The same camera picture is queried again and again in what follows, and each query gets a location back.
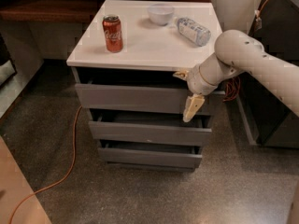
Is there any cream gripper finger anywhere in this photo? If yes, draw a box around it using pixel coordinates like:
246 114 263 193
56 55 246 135
173 71 188 80
183 94 205 122

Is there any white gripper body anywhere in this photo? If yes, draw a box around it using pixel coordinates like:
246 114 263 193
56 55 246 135
187 64 216 96

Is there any red coke can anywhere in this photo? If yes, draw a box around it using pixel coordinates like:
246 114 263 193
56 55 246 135
102 14 123 52

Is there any grey top drawer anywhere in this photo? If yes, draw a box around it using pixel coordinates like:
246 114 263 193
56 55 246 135
75 77 226 117

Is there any grey drawer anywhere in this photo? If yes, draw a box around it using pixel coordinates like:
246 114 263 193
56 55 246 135
89 110 212 147
98 140 202 169
75 77 226 117

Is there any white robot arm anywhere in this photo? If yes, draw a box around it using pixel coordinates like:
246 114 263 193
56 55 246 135
174 30 299 122

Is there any grey cabinet with white top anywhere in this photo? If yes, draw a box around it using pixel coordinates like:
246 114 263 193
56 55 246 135
67 0 224 171

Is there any grey bottom drawer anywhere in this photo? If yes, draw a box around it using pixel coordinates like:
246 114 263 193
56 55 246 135
98 140 202 169

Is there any grey middle drawer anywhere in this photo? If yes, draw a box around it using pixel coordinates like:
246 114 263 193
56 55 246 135
89 110 212 147

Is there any white bowl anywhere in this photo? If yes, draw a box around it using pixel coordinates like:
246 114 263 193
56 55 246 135
147 3 175 26

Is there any dark wooden shelf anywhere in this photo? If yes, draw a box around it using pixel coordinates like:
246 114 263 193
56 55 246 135
0 0 211 24

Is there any orange cable at right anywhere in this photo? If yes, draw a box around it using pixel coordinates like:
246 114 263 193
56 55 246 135
222 0 299 103

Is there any orange floor cable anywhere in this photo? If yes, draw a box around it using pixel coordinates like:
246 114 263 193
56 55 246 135
7 105 84 224

